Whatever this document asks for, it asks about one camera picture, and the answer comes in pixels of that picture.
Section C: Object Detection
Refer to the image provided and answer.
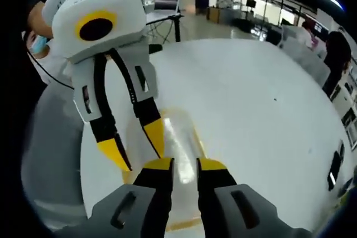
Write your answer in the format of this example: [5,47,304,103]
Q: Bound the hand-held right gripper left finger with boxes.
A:
[90,157,176,235]

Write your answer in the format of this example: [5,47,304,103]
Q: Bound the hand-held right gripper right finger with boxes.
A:
[196,157,279,238]

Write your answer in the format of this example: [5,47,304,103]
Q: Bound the clear box with yellow buckle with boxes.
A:
[122,106,217,233]

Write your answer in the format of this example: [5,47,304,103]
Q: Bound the person's left hand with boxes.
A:
[27,1,54,38]

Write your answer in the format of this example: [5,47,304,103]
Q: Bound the grey mesh office chair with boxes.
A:
[21,86,94,229]

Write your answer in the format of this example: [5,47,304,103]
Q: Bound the black round object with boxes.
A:
[148,43,163,55]

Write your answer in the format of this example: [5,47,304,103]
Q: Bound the black laptop stand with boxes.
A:
[143,11,185,44]

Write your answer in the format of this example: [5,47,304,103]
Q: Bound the person's head with blue mask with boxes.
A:
[22,29,54,60]

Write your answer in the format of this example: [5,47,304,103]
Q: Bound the beige cabinet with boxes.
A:
[206,6,224,23]

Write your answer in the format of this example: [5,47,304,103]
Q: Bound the black phone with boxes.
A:
[326,150,343,192]

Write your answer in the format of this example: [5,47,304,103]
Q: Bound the storage shelves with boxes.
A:
[329,62,357,151]

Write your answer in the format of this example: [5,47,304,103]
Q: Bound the black device cable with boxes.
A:
[27,50,75,90]

